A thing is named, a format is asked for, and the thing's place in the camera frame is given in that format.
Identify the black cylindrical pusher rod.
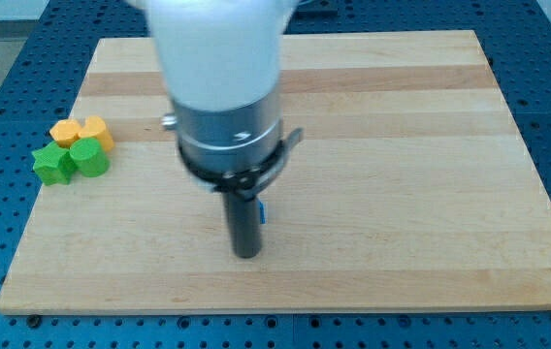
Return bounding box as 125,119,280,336
222,193,262,259

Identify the yellow heart block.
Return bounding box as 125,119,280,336
78,115,114,152

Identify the green star block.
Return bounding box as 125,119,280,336
31,142,77,186

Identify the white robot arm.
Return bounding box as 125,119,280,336
132,0,304,258

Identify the blue triangle block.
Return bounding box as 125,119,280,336
258,200,267,225

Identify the silver cylindrical tool flange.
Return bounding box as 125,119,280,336
161,84,304,200

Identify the wooden board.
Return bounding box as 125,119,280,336
0,30,551,315

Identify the green cylinder block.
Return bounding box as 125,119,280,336
69,138,110,177

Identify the yellow hexagon block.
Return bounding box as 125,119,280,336
49,119,82,148

